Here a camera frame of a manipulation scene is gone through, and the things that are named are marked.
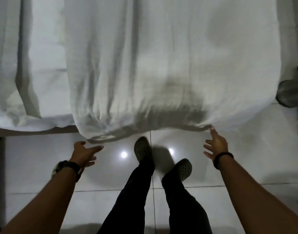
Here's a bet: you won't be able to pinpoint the person's right hand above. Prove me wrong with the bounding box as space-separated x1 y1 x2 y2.
203 127 229 161

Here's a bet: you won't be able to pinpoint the brown wooden bed frame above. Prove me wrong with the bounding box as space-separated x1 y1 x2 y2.
0 125 79 137

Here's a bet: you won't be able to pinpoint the person's left forearm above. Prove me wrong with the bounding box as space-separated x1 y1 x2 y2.
0 168 78 234

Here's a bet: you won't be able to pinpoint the person's left hand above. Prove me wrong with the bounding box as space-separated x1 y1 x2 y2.
69 141 104 169

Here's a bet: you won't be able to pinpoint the black trousers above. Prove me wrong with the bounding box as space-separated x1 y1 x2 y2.
97 155 213 234

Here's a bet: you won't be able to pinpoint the white bed sheet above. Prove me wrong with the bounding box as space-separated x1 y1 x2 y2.
0 0 76 132

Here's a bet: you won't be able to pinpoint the person's grey clog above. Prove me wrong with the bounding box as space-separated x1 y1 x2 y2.
173 158 193 182
134 136 152 164

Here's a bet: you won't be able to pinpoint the black wristband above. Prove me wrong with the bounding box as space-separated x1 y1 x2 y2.
213 151 234 170

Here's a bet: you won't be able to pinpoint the dark wristwatch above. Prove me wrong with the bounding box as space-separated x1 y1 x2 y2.
51 160 84 182

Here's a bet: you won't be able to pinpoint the white blanket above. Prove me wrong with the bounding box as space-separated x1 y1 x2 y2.
63 0 283 144

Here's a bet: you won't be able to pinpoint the person's right forearm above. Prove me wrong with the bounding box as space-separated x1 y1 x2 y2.
217 156 298 234

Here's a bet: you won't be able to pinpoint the person's left grey clog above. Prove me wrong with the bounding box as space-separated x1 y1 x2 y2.
134 136 152 164

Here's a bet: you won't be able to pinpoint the person's right grey clog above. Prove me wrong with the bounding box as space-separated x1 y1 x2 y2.
173 158 193 182

